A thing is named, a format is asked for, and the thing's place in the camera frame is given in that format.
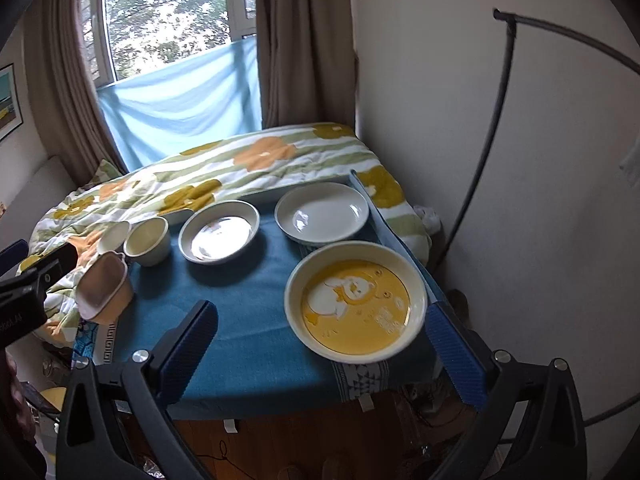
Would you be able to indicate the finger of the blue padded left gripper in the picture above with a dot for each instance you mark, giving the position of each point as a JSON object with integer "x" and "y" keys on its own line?
{"x": 13, "y": 255}

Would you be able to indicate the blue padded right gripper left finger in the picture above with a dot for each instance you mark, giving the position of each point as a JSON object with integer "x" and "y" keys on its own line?
{"x": 178, "y": 354}

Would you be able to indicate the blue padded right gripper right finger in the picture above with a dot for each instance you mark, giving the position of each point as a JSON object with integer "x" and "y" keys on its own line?
{"x": 467, "y": 360}

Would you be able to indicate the pink square bowl with handles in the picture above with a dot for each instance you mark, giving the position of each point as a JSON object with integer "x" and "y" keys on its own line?
{"x": 105, "y": 290}

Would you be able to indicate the cream round bowl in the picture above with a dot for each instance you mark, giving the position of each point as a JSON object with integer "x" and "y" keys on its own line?
{"x": 113, "y": 238}
{"x": 148, "y": 243}

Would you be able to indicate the duck pattern cream plate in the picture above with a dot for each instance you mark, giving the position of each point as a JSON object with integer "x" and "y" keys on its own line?
{"x": 219, "y": 232}

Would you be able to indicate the plain white plate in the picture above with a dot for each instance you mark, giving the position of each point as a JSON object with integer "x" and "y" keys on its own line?
{"x": 321, "y": 213}

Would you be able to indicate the left hand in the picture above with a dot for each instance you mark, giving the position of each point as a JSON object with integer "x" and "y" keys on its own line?
{"x": 17, "y": 425}

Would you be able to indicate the grey bed headboard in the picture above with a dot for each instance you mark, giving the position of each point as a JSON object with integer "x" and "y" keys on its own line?
{"x": 48, "y": 187}

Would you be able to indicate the blue patterned tablecloth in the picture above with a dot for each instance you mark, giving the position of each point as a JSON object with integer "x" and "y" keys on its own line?
{"x": 255, "y": 364}

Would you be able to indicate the green patterned pillow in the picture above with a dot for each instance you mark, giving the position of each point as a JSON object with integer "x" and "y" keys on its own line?
{"x": 105, "y": 172}

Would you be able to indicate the framed town picture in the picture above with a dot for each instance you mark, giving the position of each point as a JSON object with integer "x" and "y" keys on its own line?
{"x": 10, "y": 111}

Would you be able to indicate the brown left curtain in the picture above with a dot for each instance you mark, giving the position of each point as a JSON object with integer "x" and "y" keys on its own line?
{"x": 61, "y": 93}

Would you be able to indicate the brown curtain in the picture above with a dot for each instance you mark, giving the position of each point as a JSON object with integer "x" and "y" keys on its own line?
{"x": 61, "y": 93}
{"x": 307, "y": 65}

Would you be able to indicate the light blue window cloth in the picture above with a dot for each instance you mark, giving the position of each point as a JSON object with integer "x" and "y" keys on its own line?
{"x": 208, "y": 97}

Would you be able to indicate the floral striped duvet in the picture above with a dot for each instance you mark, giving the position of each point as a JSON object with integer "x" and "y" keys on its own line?
{"x": 193, "y": 179}

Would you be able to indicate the white framed window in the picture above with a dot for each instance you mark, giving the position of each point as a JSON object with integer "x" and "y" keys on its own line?
{"x": 126, "y": 38}

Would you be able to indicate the brown right curtain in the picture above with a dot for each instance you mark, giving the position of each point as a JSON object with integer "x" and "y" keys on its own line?
{"x": 307, "y": 65}

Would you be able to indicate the black curved stand pole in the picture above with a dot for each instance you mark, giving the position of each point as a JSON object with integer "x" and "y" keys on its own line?
{"x": 512, "y": 20}

